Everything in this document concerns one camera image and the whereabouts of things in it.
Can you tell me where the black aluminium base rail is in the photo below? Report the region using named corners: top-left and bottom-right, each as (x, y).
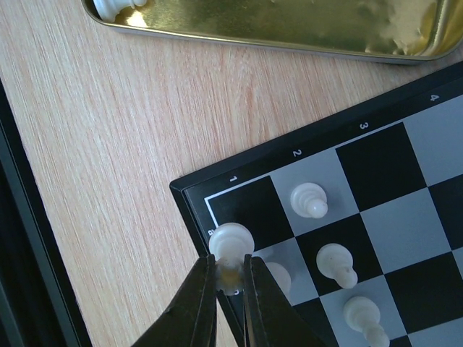
top-left (1, 92), bottom-right (92, 346)

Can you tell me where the white pawn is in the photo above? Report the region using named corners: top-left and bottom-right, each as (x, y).
top-left (290, 183), bottom-right (328, 219)
top-left (343, 296), bottom-right (390, 347)
top-left (316, 243), bottom-right (358, 289)

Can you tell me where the black grey chess board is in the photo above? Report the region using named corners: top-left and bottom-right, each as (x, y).
top-left (170, 63), bottom-right (462, 346)

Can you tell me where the white rook corner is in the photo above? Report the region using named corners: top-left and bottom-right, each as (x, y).
top-left (208, 223), bottom-right (255, 296)

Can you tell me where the gold metal tray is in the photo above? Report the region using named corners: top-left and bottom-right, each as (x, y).
top-left (82, 0), bottom-right (462, 64)

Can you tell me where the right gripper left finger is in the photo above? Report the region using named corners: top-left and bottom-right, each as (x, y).
top-left (134, 254), bottom-right (217, 347)

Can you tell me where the white chess piece lone bottom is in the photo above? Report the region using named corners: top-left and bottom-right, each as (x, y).
top-left (93, 0), bottom-right (148, 22)

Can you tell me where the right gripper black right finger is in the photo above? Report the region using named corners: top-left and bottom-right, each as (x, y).
top-left (243, 254), bottom-right (325, 347)

